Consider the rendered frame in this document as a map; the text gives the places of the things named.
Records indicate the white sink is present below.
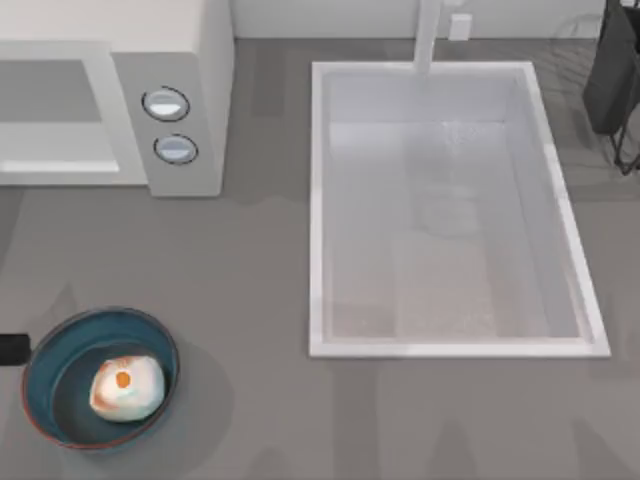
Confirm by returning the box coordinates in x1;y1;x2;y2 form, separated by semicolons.
307;60;612;359

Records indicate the pale microwave oven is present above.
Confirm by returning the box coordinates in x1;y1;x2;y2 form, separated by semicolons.
0;0;236;200

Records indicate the white fried egg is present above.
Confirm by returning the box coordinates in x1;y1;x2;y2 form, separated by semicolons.
88;354;167;424

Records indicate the tall white tap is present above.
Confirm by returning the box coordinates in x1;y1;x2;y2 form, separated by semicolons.
412;0;440;76

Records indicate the round microwave knob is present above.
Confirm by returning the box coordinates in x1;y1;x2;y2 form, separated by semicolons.
141;85;192;123
152;133;200;167

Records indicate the black pan handle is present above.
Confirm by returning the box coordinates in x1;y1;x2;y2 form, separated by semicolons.
0;332;33;367

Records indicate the black wire rack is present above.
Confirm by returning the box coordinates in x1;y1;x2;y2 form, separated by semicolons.
581;0;640;176

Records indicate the blue frying pan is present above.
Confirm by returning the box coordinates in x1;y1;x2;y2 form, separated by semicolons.
20;306;181;452

